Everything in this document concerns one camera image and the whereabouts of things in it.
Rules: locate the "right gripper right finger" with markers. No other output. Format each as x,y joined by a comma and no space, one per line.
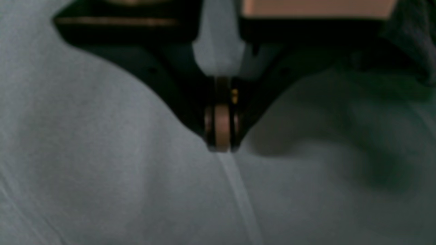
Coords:
285,41

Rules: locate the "teal table cloth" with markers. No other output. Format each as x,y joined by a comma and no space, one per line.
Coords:
90,156

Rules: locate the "blue-grey heathered T-shirt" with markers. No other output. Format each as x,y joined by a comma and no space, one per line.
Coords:
411,28

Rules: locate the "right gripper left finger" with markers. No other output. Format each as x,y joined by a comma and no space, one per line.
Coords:
154,43

